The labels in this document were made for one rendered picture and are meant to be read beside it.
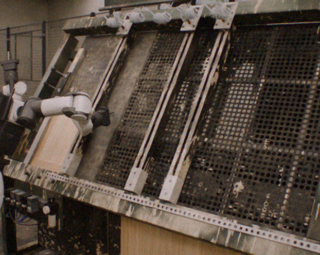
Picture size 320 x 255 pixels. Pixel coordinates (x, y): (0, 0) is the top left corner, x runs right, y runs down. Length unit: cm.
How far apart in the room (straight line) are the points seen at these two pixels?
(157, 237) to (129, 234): 21
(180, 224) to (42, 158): 119
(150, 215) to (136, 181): 20
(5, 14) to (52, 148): 913
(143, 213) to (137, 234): 41
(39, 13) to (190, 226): 1071
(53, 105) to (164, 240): 95
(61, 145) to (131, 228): 71
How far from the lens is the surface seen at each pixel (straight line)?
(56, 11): 1179
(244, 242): 165
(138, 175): 196
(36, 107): 199
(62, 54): 310
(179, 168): 186
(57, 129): 265
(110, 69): 253
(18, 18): 1169
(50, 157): 256
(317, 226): 159
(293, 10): 212
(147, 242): 226
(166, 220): 182
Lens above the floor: 150
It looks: 8 degrees down
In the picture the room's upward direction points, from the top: 1 degrees clockwise
